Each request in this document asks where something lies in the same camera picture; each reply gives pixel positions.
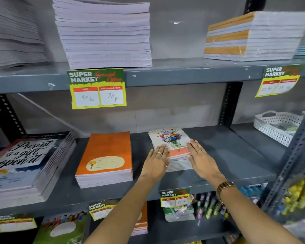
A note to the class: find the low stack of orange notebooks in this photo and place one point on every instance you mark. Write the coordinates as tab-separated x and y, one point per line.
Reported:
142	221

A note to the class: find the stack of grey-edged notebooks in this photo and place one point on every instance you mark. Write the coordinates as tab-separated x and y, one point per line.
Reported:
12	35

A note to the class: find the gold wristwatch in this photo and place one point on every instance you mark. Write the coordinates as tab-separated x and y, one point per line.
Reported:
225	189

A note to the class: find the stack of floral cover notebooks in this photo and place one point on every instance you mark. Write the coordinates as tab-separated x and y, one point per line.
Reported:
169	137

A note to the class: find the tall stack of white notebooks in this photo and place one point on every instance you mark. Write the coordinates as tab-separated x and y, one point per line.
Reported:
104	35

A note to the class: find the clear plastic packet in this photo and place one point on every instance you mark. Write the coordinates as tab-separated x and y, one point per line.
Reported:
301	229

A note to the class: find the person's right hand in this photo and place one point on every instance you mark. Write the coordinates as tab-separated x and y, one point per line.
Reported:
204	163

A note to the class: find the small stack of floral notebooks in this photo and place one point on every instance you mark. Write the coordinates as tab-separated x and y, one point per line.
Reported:
180	215

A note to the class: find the grey slotted side rack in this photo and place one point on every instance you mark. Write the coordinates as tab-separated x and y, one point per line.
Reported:
292	154

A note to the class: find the stack of orange-spined white notebooks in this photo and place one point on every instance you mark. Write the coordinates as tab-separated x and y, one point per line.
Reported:
256	38

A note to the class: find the person's left forearm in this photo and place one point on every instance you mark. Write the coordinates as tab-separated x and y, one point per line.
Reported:
117	215

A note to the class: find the person's left hand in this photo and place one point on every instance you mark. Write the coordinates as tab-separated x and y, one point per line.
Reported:
155	167

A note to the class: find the pile of yellow packets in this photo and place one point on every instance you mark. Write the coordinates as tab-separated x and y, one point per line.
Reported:
301	195

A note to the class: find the person's right thumb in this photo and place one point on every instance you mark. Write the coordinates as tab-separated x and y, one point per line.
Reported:
190	158

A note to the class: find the stack of orange cover notebooks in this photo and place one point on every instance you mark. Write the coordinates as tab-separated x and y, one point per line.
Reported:
106	149

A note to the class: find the row of coloured highlighter pens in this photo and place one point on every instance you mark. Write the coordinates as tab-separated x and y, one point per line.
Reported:
209	205

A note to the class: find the stack of green cover notebooks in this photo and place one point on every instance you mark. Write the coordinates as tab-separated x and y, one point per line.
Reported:
62	228

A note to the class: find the pile of blue packets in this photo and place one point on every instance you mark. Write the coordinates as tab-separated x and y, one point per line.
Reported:
251	191

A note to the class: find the grey metal shelf rack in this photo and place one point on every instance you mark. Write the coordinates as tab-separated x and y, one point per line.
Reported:
167	74

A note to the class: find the green and yellow price tag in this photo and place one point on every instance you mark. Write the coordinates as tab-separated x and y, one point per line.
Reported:
174	198
15	223
99	209
278	80
96	88

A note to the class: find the stack of lettering cover notebooks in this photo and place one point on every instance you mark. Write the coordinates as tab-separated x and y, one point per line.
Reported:
22	165

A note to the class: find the person's left little finger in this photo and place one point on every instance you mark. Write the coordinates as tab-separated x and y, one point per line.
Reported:
150	154

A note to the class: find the white perforated plastic basket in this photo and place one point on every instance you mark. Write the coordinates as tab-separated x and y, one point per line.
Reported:
272	125

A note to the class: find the person's left thumb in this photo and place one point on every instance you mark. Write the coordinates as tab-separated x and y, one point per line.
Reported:
167	165

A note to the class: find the person's right forearm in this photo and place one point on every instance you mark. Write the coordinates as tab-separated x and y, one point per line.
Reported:
254	215

